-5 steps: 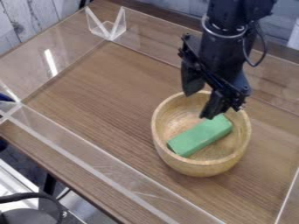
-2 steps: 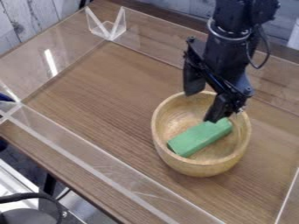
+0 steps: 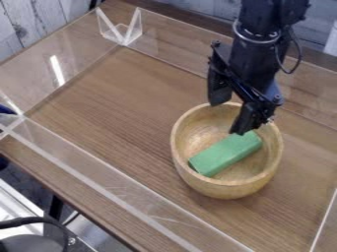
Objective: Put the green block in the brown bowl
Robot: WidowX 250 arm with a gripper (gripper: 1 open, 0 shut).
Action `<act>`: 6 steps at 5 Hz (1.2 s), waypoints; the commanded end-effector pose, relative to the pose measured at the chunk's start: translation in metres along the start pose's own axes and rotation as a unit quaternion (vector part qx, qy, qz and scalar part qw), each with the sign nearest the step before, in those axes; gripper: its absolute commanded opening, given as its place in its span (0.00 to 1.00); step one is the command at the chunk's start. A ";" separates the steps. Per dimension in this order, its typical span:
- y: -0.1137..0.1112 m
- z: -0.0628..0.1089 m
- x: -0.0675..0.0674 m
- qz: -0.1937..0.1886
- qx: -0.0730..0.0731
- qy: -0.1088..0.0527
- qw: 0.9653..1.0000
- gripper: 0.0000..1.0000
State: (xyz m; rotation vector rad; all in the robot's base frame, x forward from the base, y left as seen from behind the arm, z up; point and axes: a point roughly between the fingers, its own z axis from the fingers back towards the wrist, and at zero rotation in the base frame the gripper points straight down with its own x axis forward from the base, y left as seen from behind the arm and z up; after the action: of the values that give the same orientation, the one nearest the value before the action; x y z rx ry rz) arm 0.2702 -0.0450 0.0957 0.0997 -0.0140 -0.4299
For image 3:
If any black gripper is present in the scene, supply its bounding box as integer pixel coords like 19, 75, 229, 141
208, 38, 285, 135

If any green rectangular block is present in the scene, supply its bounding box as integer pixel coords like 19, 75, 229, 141
189, 131, 264, 177

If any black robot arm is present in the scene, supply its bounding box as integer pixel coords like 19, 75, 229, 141
208, 0, 311, 135

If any brown wooden bowl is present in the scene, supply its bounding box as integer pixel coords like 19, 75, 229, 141
170, 102, 284, 199

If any clear acrylic corner bracket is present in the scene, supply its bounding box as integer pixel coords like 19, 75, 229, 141
96, 8, 142, 46

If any clear acrylic front wall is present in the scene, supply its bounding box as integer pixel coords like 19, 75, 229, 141
0, 95, 253, 252

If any black metal bracket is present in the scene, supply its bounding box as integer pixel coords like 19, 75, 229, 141
43, 223, 100, 252

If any black cable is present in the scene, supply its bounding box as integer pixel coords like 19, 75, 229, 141
0, 216, 71, 252

